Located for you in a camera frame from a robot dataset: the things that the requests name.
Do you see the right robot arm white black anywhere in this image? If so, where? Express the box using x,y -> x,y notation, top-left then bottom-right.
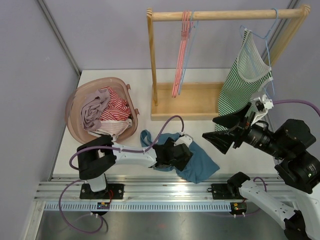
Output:
202,103 -> 320,240

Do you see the wooden clothes rack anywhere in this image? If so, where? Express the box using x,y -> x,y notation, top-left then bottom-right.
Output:
146,4 -> 311,121

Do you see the mauve pink tank top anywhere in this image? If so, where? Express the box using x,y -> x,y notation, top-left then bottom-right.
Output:
80,88 -> 111,131

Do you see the aluminium mounting rail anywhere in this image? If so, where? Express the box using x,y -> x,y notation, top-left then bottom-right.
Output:
34,174 -> 288,201

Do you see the blue wire hanger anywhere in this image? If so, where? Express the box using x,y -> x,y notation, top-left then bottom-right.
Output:
172,11 -> 199,97
239,8 -> 279,97

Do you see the green white striped tank top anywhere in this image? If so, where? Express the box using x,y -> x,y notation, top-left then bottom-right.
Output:
217,29 -> 273,117

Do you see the purple cable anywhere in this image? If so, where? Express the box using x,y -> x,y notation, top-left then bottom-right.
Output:
207,99 -> 320,217
59,115 -> 186,235

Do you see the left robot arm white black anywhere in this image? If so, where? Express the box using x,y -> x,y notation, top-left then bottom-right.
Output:
75,134 -> 193,200

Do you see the pink translucent plastic basin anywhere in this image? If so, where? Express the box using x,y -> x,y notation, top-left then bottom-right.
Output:
64,77 -> 139,144

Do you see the white slotted cable duct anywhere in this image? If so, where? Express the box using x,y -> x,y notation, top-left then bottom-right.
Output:
44,201 -> 231,212

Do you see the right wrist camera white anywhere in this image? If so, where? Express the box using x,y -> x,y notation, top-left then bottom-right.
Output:
250,91 -> 274,125

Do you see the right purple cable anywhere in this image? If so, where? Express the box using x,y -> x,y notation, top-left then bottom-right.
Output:
207,99 -> 320,217

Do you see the teal blue tank top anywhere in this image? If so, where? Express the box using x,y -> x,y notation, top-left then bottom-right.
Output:
140,129 -> 220,184

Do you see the red white striped tank top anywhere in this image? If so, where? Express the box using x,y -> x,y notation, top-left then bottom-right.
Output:
95,86 -> 133,137

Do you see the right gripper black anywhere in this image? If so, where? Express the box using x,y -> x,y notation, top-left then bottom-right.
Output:
202,101 -> 288,159

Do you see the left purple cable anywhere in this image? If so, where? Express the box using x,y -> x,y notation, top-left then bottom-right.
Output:
59,115 -> 186,235

